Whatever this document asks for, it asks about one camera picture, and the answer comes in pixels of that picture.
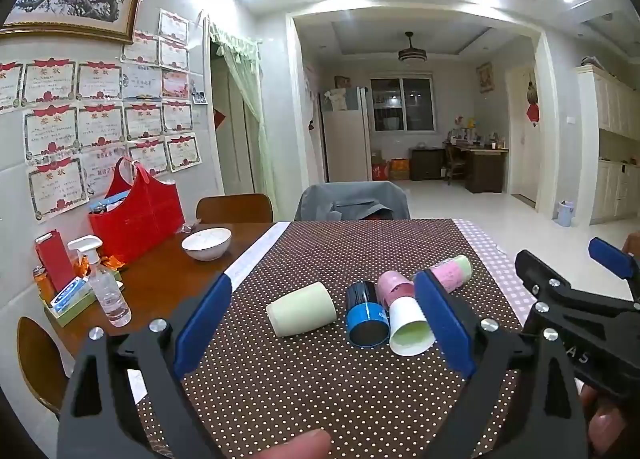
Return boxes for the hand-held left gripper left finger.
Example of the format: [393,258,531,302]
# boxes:
[56,274,234,459]

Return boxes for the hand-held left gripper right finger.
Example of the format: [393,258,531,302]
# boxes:
[413,269,588,459]

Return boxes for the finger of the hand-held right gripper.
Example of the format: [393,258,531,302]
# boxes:
[514,249,574,311]
[588,237,640,304]

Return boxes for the white cup green inside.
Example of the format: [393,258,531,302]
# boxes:
[388,297,437,357]

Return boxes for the pink and green cup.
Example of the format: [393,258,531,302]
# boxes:
[430,254,473,295]

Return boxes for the pink patterned cup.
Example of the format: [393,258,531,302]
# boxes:
[376,270,417,306]

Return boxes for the black and blue cup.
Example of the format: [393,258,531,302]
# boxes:
[346,281,391,350]

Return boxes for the light green cup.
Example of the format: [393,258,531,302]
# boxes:
[265,281,337,338]

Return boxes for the person's right hand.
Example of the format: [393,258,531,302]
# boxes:
[579,381,640,459]

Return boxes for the person's left hand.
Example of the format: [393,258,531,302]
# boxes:
[248,428,332,459]

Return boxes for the pink checked tablecloth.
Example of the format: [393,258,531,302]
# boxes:
[452,219,540,332]

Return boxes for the white bowl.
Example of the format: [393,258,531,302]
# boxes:
[181,227,233,262]

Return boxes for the clear spray bottle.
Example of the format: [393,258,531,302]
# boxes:
[67,235,133,328]

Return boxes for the cream kitchen cabinets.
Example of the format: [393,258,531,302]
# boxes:
[574,63,640,226]

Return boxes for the orange snack wrapper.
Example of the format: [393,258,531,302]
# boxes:
[75,254,126,281]

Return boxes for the dark wooden desk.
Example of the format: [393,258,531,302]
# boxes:
[409,143,510,194]

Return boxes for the red tote bag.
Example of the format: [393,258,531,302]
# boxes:
[88,157,185,265]

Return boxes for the wooden chair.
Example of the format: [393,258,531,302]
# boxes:
[195,193,275,224]
[17,316,72,415]

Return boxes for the green tray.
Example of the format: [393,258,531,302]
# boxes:
[42,279,124,329]

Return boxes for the cream door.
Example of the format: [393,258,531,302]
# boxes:
[504,66,539,203]

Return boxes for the dark desk chair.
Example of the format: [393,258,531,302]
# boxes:
[443,143,467,186]

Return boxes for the blue and white packet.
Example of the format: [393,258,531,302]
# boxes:
[49,276,92,313]

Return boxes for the brown polka dot tablecloth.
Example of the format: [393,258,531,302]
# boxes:
[134,219,540,459]

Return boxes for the grey jacket on chair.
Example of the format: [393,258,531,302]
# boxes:
[293,181,412,222]

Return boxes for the red box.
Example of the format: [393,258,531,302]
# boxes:
[34,231,77,293]

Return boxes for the red hanging door ornament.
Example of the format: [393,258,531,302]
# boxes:
[524,81,541,126]

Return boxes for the cardboard boxes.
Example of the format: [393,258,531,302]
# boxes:
[370,151,412,182]

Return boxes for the orange can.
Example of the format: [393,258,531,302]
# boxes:
[32,266,54,303]

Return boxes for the window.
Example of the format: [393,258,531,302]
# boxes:
[369,76,435,132]

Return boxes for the white refrigerator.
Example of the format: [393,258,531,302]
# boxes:
[319,85,372,184]

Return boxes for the green sheer curtain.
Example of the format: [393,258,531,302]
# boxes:
[208,20,279,210]

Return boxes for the ceiling fan lamp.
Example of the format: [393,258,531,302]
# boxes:
[397,31,428,64]

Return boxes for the framed wall picture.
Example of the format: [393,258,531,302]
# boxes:
[475,62,495,94]

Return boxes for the wall of award certificates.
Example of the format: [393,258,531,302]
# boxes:
[0,9,204,222]

